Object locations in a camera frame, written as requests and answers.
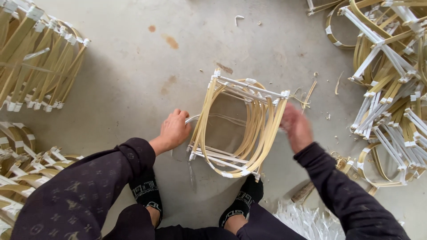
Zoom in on person's left hand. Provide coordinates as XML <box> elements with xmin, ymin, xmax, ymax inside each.
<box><xmin>159</xmin><ymin>108</ymin><xmax>192</xmax><ymax>148</ymax></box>

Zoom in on person's right hand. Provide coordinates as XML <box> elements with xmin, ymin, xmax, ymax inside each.
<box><xmin>280</xmin><ymin>102</ymin><xmax>314</xmax><ymax>154</ymax></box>

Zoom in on translucent plastic strip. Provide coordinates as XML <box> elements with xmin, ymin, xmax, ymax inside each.
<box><xmin>184</xmin><ymin>113</ymin><xmax>249</xmax><ymax>127</ymax></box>

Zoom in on thin bamboo sliver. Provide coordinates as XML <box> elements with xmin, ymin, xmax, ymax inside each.
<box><xmin>335</xmin><ymin>71</ymin><xmax>344</xmax><ymax>95</ymax></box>

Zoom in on tangle of bamboo shavings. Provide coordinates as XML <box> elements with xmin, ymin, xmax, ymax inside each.
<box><xmin>330</xmin><ymin>152</ymin><xmax>355</xmax><ymax>174</ymax></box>

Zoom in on person's left black sock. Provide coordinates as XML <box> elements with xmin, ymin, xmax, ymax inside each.
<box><xmin>128</xmin><ymin>167</ymin><xmax>164</xmax><ymax>228</ymax></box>

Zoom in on person's black sock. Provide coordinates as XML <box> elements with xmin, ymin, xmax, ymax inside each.
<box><xmin>128</xmin><ymin>167</ymin><xmax>164</xmax><ymax>228</ymax></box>
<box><xmin>218</xmin><ymin>175</ymin><xmax>264</xmax><ymax>229</ymax></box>

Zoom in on bamboo hoop with white bindings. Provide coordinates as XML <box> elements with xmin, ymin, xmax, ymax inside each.
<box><xmin>325</xmin><ymin>0</ymin><xmax>361</xmax><ymax>50</ymax></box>
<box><xmin>356</xmin><ymin>143</ymin><xmax>417</xmax><ymax>188</ymax></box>

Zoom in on person's right black sock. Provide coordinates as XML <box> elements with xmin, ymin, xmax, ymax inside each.
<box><xmin>218</xmin><ymin>175</ymin><xmax>264</xmax><ymax>229</ymax></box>

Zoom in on heap of white-bound bamboo frames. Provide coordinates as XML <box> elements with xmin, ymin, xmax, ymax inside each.
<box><xmin>338</xmin><ymin>0</ymin><xmax>427</xmax><ymax>182</ymax></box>

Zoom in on pile of white plastic strips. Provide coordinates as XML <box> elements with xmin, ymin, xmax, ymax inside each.
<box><xmin>274</xmin><ymin>200</ymin><xmax>406</xmax><ymax>240</ymax></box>

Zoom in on person's dark trousers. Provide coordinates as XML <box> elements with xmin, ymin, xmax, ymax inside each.
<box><xmin>103</xmin><ymin>203</ymin><xmax>307</xmax><ymax>240</ymax></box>

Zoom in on stack of bamboo frames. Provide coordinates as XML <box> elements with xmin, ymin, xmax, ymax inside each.
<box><xmin>0</xmin><ymin>0</ymin><xmax>91</xmax><ymax>113</ymax></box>

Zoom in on bamboo frame with white bindings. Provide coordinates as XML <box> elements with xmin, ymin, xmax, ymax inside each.
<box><xmin>185</xmin><ymin>68</ymin><xmax>291</xmax><ymax>183</ymax></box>

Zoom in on wooden tool handle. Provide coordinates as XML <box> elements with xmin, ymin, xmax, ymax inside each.
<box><xmin>291</xmin><ymin>182</ymin><xmax>316</xmax><ymax>203</ymax></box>

